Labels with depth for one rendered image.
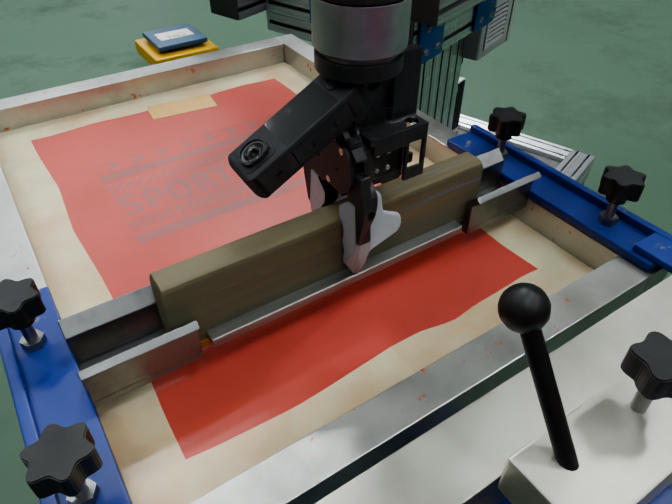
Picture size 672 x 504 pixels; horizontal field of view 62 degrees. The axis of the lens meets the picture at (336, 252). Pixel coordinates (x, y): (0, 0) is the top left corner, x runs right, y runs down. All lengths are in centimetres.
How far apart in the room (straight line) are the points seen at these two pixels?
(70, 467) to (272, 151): 25
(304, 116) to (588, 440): 30
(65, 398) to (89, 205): 34
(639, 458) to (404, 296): 30
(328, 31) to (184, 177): 41
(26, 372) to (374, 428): 29
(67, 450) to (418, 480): 22
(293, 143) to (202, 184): 35
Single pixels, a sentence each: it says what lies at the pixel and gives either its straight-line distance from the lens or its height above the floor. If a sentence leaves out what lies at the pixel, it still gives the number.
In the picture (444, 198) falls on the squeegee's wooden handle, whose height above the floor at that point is 103.
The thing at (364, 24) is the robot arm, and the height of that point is 124.
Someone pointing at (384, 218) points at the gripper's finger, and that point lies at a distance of 53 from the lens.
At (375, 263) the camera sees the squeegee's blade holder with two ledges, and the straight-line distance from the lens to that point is 57.
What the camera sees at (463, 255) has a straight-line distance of 66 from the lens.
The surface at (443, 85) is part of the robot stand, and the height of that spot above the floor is 72.
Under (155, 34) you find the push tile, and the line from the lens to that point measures 126.
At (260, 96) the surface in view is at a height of 95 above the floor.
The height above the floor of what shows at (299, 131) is 116.
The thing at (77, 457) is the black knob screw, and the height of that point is 106.
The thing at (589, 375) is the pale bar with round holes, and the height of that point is 104.
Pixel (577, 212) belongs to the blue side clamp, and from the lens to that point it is 68.
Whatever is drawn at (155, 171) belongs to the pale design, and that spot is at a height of 95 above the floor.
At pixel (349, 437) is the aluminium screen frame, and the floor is 99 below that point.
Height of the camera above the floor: 138
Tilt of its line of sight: 41 degrees down
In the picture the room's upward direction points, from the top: straight up
